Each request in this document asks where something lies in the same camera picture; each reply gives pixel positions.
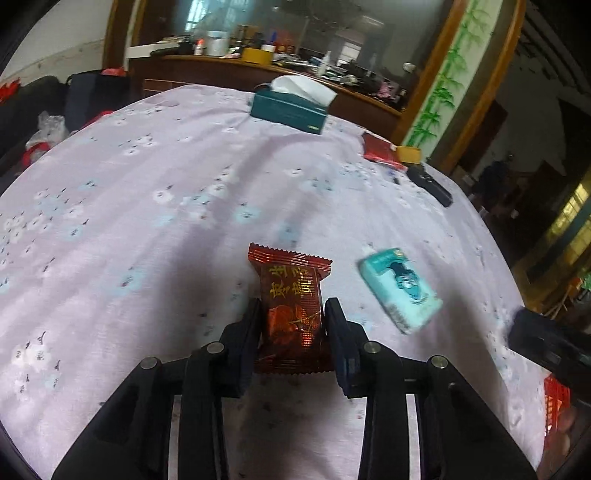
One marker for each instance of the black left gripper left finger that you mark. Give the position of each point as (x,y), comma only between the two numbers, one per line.
(240,342)

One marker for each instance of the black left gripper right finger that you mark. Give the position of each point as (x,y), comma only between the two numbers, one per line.
(346,339)

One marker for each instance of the dark red snack packet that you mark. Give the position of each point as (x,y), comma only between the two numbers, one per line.
(295,339)

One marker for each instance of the red plastic trash basket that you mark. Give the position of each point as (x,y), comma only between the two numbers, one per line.
(557,398)

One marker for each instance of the right hand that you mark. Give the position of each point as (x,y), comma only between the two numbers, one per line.
(559,444)

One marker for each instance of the teal tissue pack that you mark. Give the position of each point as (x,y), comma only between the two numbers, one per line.
(408,300)

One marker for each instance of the lilac floral tablecloth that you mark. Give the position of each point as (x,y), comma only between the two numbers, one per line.
(130,238)

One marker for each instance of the black device on table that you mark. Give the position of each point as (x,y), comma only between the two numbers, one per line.
(423,179)

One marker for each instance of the red pouch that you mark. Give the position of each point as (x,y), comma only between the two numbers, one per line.
(378,150)

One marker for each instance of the brown tape roll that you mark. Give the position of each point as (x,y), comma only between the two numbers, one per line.
(409,155)

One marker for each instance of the dark teal tissue box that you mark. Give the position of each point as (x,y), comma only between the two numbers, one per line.
(296,101)

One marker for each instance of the wooden sideboard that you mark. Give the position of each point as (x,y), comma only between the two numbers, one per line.
(151,75)

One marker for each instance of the white pot on sideboard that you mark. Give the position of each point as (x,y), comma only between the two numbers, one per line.
(216,43)

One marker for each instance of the bamboo painted pillar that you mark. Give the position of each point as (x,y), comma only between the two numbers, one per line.
(454,76)

